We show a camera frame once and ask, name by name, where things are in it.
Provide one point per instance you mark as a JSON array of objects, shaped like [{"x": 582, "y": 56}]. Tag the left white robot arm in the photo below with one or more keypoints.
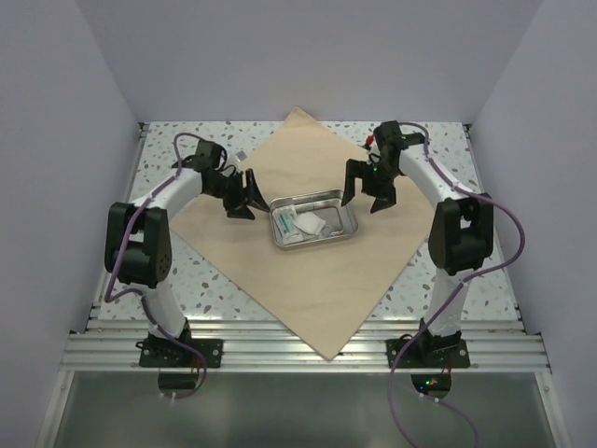
[{"x": 138, "y": 250}]

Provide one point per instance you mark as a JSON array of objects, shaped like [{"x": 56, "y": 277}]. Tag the green white packet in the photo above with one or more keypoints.
[{"x": 283, "y": 215}]

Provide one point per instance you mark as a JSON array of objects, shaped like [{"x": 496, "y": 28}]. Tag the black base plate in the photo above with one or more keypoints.
[
  {"x": 161, "y": 353},
  {"x": 435, "y": 352}
]

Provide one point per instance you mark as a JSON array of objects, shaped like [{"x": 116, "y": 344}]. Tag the small steel scissors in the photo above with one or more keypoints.
[{"x": 332, "y": 231}]

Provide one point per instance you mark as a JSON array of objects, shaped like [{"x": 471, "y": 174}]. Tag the clear plastic packet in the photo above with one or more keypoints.
[{"x": 291, "y": 234}]

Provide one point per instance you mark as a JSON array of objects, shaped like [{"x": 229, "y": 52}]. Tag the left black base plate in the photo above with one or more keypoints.
[{"x": 161, "y": 353}]

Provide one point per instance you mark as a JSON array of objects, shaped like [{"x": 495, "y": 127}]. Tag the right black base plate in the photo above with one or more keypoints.
[{"x": 435, "y": 352}]

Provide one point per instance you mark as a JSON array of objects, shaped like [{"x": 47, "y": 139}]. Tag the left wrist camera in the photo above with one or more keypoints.
[{"x": 233, "y": 165}]

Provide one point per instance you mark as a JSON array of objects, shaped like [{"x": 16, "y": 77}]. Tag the stainless steel tray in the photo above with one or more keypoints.
[{"x": 325, "y": 204}]

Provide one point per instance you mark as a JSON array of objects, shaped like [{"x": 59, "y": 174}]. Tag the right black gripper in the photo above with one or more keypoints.
[{"x": 385, "y": 197}]

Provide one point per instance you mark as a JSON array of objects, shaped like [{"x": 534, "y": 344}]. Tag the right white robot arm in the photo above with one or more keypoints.
[{"x": 461, "y": 235}]

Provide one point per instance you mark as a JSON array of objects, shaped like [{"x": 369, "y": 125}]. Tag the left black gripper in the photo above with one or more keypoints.
[{"x": 237, "y": 208}]

